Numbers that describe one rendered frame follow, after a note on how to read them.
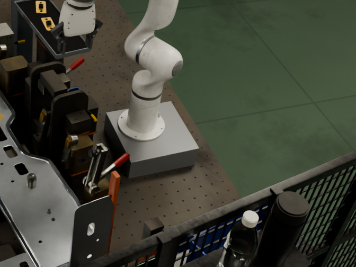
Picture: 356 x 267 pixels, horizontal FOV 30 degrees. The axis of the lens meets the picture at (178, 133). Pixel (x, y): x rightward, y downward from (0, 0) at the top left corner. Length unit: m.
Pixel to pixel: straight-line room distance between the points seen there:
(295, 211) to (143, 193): 1.25
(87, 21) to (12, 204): 0.60
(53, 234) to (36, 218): 0.08
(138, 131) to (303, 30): 2.68
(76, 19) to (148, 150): 0.81
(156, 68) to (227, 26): 2.55
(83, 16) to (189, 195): 0.94
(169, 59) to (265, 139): 1.73
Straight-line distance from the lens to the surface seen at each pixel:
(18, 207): 2.07
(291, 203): 1.38
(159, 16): 2.31
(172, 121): 2.72
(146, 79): 2.46
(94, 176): 2.01
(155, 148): 2.59
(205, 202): 2.57
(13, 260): 1.95
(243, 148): 3.88
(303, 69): 4.67
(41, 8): 2.61
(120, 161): 2.04
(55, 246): 1.98
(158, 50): 2.38
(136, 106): 2.55
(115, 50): 3.22
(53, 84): 2.21
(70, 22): 1.94
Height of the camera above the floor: 2.58
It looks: 42 degrees down
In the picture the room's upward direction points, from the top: 13 degrees clockwise
